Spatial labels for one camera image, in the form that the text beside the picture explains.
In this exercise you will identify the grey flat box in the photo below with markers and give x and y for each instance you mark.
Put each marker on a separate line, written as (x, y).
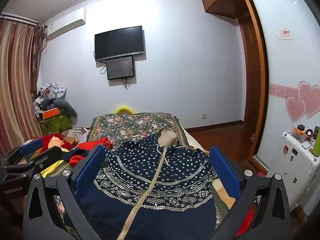
(296, 137)

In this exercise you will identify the green bottle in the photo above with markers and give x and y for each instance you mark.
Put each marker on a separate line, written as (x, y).
(316, 142)

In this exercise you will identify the small black wall monitor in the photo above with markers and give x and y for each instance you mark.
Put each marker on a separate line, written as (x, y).
(120, 67)

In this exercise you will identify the red plush toy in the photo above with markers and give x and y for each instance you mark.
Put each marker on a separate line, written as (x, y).
(56, 140)

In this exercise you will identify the orange box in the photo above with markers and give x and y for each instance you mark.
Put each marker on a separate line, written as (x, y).
(51, 113)

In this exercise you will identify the red garment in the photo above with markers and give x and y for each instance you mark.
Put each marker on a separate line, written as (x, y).
(100, 142)

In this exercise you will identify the round red speaker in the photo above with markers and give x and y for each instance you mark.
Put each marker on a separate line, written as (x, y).
(310, 133)

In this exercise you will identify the patchwork cloth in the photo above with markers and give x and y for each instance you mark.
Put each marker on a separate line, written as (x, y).
(80, 131)

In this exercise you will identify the orange card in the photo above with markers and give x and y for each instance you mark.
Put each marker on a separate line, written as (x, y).
(297, 130)

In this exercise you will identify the dark floral blanket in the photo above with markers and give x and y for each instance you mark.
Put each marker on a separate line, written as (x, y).
(130, 125)

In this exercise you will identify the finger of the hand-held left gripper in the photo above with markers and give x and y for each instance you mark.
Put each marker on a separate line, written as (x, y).
(48, 156)
(31, 145)

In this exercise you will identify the pile of mixed clothes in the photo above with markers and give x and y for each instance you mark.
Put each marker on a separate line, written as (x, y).
(50, 92)

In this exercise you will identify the navy patterned hoodie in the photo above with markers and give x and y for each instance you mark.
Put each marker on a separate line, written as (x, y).
(150, 170)

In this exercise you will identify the white air conditioner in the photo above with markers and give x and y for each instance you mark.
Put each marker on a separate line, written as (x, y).
(67, 23)

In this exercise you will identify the small black jar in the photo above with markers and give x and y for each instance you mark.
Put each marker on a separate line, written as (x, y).
(301, 127)

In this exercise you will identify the yellow garment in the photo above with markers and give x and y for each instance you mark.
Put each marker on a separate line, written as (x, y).
(50, 171)

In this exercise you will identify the pink door label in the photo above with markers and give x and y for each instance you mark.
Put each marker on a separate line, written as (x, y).
(285, 33)

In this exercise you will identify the pink slippers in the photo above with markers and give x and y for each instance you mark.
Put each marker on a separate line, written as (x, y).
(261, 174)

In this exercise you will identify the striped pink curtain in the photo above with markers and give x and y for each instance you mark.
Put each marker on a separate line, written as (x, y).
(17, 80)

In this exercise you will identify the green patterned cloth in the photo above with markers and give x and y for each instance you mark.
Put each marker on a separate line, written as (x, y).
(55, 126)

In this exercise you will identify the dark grey cushion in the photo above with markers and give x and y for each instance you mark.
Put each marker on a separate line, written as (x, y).
(66, 107)

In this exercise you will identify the large black wall television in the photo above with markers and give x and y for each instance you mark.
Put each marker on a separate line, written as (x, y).
(120, 42)

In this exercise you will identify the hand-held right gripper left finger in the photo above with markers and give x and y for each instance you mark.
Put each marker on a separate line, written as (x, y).
(87, 170)

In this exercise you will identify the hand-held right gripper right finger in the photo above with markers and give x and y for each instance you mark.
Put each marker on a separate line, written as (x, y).
(225, 171)

